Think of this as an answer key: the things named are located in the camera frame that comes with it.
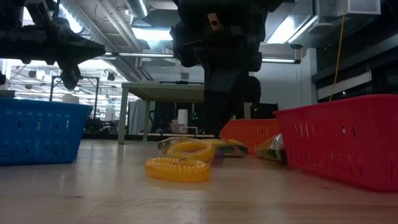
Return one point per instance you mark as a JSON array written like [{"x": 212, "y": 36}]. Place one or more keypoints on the silver ventilation duct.
[{"x": 138, "y": 7}]

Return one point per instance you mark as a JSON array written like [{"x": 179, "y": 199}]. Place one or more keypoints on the black cabinet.
[{"x": 264, "y": 111}]

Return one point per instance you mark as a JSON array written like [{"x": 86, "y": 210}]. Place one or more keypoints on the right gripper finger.
[
  {"x": 233, "y": 105},
  {"x": 214, "y": 112}
]

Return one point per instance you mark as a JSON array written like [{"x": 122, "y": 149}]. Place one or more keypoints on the black metal stand frame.
[{"x": 96, "y": 96}]

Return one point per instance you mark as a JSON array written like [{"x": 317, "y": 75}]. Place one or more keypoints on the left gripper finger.
[
  {"x": 84, "y": 43},
  {"x": 81, "y": 55}
]

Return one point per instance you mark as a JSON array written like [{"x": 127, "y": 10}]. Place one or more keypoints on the yellow-green snack bag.
[{"x": 272, "y": 149}]

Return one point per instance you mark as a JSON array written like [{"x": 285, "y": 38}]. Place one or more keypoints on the long ceiling light strip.
[{"x": 146, "y": 55}]

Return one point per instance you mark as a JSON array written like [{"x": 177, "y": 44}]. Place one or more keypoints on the rectangular ceiling light panel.
[{"x": 152, "y": 34}]

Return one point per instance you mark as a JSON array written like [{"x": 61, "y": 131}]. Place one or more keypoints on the blue plastic basket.
[{"x": 37, "y": 133}]

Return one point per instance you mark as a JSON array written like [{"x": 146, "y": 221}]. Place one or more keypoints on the orange plastic basket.
[{"x": 248, "y": 133}]

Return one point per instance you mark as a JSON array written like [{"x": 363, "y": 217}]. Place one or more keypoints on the angled ceiling light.
[{"x": 289, "y": 29}]

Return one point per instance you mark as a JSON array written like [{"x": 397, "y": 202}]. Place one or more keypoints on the yellow spiral coil wristband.
[
  {"x": 177, "y": 172},
  {"x": 192, "y": 149}
]

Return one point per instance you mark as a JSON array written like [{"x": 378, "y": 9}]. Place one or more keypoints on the red plastic basket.
[{"x": 342, "y": 146}]

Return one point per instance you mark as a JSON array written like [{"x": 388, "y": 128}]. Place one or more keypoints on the white ceiling air unit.
[{"x": 351, "y": 7}]

